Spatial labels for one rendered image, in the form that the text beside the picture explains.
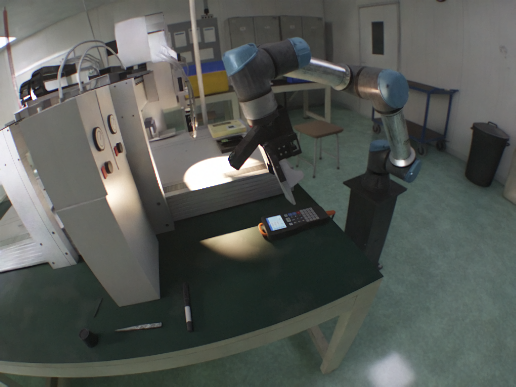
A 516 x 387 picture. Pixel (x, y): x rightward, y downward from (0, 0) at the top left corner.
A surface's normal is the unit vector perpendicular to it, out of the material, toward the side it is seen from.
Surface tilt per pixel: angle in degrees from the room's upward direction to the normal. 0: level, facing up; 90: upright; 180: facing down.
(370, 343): 0
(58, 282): 0
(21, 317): 0
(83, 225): 90
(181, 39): 90
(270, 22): 90
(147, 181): 90
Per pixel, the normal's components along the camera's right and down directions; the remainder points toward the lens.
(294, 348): -0.09, -0.84
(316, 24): 0.31, 0.48
